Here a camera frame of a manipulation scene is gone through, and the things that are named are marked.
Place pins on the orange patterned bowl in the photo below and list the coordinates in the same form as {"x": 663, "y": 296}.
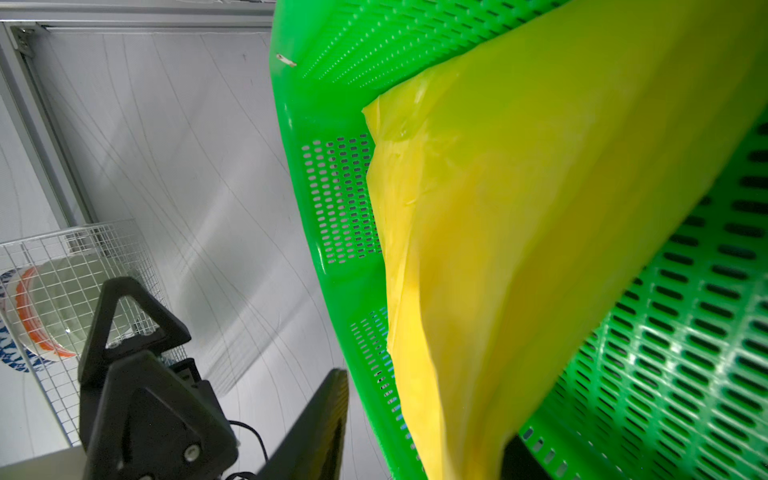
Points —
{"x": 47, "y": 309}

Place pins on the white wire wall basket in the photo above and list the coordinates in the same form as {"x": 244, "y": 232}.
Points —
{"x": 120, "y": 241}

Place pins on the yellow raincoat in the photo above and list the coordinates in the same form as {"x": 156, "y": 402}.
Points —
{"x": 573, "y": 219}

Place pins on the aluminium top rail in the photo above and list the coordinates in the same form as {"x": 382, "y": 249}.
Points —
{"x": 141, "y": 14}

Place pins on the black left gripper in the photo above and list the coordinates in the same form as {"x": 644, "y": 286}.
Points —
{"x": 140, "y": 419}

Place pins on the green plastic basket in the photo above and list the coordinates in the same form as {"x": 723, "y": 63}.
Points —
{"x": 328, "y": 61}

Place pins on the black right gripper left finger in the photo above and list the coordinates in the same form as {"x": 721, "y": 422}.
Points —
{"x": 313, "y": 448}

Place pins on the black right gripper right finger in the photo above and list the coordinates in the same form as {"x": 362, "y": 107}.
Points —
{"x": 519, "y": 464}

